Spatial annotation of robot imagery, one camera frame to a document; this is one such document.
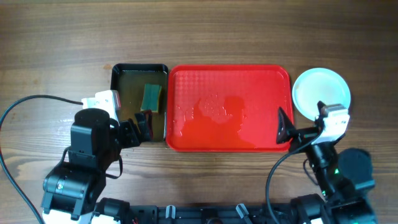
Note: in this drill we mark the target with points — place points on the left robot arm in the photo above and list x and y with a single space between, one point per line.
73 186

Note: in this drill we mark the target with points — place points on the red plastic tray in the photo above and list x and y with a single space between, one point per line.
226 108

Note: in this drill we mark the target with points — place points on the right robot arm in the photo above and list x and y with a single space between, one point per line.
344 178

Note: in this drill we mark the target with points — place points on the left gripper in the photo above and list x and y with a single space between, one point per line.
133 139

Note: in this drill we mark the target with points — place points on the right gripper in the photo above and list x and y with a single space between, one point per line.
303 135

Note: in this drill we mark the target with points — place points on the black water tray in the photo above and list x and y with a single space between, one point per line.
129 80

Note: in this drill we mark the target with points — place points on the white plate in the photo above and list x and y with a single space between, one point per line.
319 84

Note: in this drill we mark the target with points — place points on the green yellow sponge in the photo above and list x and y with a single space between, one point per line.
151 98

